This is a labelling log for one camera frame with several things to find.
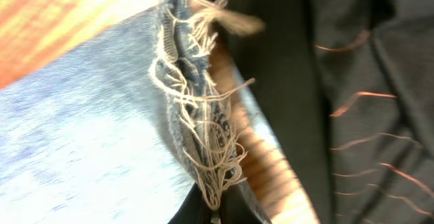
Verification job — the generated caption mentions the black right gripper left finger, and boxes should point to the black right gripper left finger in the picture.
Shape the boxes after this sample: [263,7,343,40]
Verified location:
[168,183,220,224]

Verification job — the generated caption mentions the black printed garment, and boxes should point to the black printed garment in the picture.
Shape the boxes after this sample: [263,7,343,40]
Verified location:
[223,0,433,223]

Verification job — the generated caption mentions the blue denim jeans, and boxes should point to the blue denim jeans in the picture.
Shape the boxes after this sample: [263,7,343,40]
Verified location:
[1,0,262,223]

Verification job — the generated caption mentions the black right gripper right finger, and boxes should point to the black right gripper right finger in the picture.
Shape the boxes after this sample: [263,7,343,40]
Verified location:
[220,181,271,224]

